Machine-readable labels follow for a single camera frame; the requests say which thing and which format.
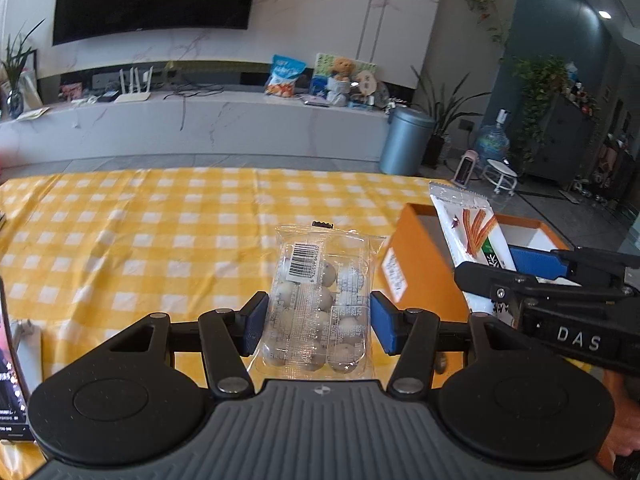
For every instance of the white wifi router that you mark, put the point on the white wifi router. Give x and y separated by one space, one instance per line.
137 88

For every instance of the grey metal trash bin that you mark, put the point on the grey metal trash bin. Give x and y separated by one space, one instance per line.
408 133

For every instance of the potted long-leaf plant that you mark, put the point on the potted long-leaf plant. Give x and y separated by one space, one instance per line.
443 108

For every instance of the glass vase with plant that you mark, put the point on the glass vase with plant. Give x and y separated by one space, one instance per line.
16 56

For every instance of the blue snack bag on console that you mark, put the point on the blue snack bag on console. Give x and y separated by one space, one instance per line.
283 76

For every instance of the yellow checkered tablecloth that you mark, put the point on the yellow checkered tablecloth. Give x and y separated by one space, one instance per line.
84 255

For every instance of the blue water jug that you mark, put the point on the blue water jug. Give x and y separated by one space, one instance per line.
491 142

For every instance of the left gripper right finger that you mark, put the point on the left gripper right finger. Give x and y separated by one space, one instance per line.
412 336

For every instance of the hanging ivy plant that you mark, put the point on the hanging ivy plant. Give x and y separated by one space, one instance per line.
543 78

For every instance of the dark grey sideboard cabinet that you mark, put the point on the dark grey sideboard cabinet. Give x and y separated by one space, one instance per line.
567 131

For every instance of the orange cardboard box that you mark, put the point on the orange cardboard box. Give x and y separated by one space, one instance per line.
415 269

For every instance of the teddy bear in cup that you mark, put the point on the teddy bear in cup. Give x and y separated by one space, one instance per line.
340 81

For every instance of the white phone stand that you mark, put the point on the white phone stand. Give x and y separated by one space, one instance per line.
27 344

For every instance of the small white round stool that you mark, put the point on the small white round stool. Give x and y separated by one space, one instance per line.
500 176

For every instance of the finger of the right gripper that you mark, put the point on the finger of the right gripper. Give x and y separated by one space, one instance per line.
504 285
547 265

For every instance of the white marble TV console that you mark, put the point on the white marble TV console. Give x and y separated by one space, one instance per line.
227 123

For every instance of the pink small heater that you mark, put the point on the pink small heater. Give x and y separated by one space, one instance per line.
465 169

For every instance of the white spicy strip packet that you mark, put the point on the white spicy strip packet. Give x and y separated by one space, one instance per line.
470 228

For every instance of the round paper fan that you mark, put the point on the round paper fan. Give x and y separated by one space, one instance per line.
366 87

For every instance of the clear quail egg pack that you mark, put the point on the clear quail egg pack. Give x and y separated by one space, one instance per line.
318 322

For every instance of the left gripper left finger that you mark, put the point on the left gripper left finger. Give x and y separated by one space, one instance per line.
227 336

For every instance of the person's right hand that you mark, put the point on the person's right hand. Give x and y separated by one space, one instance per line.
623 438

